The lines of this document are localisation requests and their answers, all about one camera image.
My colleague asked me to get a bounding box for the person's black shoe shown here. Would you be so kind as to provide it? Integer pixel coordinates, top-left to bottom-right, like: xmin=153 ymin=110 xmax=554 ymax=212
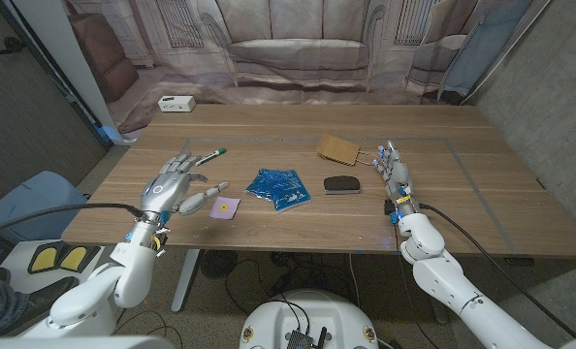
xmin=0 ymin=275 xmax=80 ymax=336

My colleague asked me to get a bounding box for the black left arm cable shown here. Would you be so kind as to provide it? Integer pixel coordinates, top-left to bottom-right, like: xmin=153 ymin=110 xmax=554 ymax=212
xmin=0 ymin=202 xmax=146 ymax=238

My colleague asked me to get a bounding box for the blue padded chair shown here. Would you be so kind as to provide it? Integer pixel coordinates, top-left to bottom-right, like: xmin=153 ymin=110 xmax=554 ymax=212
xmin=0 ymin=170 xmax=88 ymax=246

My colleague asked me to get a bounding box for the black floor cable bundle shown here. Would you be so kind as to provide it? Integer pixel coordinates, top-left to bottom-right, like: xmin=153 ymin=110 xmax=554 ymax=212
xmin=268 ymin=251 xmax=352 ymax=292

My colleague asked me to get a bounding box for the purple sticker sheet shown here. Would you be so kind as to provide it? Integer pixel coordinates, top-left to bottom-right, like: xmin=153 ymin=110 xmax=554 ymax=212
xmin=208 ymin=196 xmax=241 ymax=221

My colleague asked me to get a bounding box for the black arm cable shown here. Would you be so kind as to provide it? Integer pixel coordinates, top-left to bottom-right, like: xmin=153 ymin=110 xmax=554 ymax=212
xmin=418 ymin=203 xmax=576 ymax=339
xmin=0 ymin=202 xmax=146 ymax=238

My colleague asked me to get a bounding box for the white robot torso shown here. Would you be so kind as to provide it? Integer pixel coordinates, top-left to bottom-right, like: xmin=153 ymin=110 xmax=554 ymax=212
xmin=239 ymin=289 xmax=380 ymax=349

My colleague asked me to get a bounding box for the blue gel bag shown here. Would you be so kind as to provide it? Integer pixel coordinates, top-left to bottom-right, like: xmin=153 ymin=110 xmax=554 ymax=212
xmin=245 ymin=168 xmax=312 ymax=213

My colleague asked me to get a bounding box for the black whiteboard eraser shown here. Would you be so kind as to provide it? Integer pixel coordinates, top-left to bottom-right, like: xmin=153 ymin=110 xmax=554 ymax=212
xmin=323 ymin=174 xmax=362 ymax=196

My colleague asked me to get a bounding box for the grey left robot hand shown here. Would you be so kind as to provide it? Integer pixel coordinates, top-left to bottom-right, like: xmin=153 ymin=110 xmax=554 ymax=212
xmin=137 ymin=150 xmax=231 ymax=226

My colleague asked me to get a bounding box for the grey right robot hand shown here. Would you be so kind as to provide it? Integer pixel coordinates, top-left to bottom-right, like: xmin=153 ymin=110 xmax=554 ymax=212
xmin=372 ymin=140 xmax=421 ymax=224

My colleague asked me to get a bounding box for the black round fan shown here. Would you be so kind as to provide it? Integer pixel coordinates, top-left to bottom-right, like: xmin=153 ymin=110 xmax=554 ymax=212
xmin=200 ymin=249 xmax=240 ymax=280

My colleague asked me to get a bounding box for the yellow foot pedal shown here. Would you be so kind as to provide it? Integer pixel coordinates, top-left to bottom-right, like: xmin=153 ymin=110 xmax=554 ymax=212
xmin=28 ymin=244 xmax=62 ymax=273
xmin=59 ymin=245 xmax=101 ymax=272

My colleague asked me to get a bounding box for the brown paper bag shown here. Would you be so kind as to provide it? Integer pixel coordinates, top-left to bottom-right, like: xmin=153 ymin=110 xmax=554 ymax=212
xmin=315 ymin=132 xmax=381 ymax=168

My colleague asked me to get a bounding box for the white table leg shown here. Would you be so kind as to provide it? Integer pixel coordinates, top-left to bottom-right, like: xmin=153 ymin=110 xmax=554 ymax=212
xmin=171 ymin=249 xmax=201 ymax=313

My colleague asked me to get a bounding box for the white marker with green cap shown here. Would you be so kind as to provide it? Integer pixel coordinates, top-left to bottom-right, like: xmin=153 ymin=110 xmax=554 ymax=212
xmin=194 ymin=147 xmax=228 ymax=168

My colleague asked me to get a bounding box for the white power box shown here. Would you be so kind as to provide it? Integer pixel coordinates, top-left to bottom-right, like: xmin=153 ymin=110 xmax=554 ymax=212
xmin=157 ymin=95 xmax=197 ymax=113

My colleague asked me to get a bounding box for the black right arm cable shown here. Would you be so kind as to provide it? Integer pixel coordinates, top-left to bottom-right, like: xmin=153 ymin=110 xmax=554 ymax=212
xmin=418 ymin=203 xmax=576 ymax=339

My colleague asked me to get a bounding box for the printed sofa backdrop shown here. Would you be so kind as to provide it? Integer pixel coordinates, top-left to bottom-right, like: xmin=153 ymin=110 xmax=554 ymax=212
xmin=62 ymin=0 xmax=554 ymax=135

